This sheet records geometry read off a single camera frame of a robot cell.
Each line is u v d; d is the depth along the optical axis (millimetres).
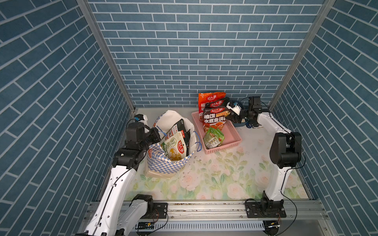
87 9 707
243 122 1035
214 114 937
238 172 871
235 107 823
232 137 1014
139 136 544
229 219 726
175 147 827
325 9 713
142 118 635
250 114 778
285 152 542
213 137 953
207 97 951
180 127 842
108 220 379
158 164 698
